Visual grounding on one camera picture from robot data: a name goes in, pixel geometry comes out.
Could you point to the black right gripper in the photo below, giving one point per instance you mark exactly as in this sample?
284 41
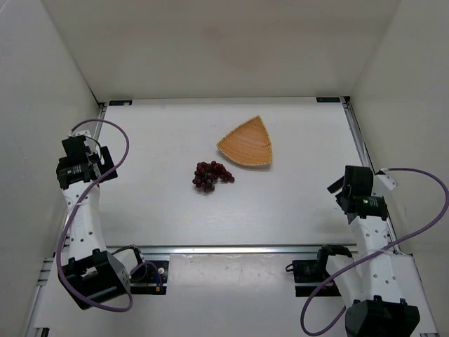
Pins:
337 184

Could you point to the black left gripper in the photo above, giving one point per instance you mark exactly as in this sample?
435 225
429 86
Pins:
106 165

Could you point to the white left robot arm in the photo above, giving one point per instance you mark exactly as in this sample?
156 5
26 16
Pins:
91 269

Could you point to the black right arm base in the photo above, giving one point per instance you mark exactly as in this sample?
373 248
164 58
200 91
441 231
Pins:
309 273

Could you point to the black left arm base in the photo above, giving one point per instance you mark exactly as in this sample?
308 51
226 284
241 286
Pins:
146 277

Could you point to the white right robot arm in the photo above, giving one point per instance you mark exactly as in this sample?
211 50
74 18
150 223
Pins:
375 305

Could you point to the woven triangular fruit basket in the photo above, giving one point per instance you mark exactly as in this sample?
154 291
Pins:
248 144

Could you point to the dark red fake grapes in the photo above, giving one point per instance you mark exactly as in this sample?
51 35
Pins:
206 175

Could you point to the black left corner bracket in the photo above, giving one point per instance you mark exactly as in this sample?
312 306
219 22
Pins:
120 102

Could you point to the black corner bracket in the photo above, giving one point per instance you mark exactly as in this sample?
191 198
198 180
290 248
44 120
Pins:
120 102
328 99

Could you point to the aluminium right side rail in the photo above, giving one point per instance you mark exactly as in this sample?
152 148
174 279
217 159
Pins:
364 156

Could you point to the black right corner bracket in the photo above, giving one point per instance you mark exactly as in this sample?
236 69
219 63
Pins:
328 99

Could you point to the aluminium front rail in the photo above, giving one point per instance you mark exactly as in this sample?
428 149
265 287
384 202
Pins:
229 249

